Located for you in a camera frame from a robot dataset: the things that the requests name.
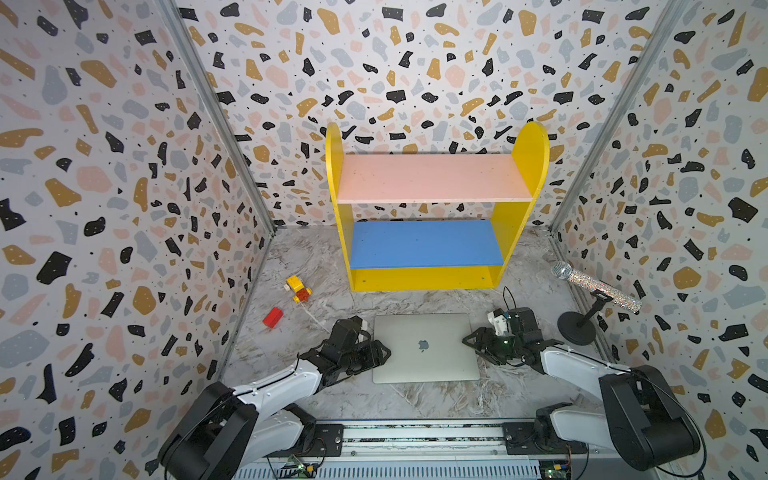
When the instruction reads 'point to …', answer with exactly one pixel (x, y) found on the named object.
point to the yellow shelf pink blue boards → (420, 221)
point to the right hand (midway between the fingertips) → (468, 345)
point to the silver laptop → (427, 347)
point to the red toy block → (273, 317)
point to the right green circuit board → (555, 469)
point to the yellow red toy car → (295, 284)
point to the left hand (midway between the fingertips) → (389, 357)
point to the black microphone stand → (579, 329)
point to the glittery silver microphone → (564, 271)
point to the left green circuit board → (295, 469)
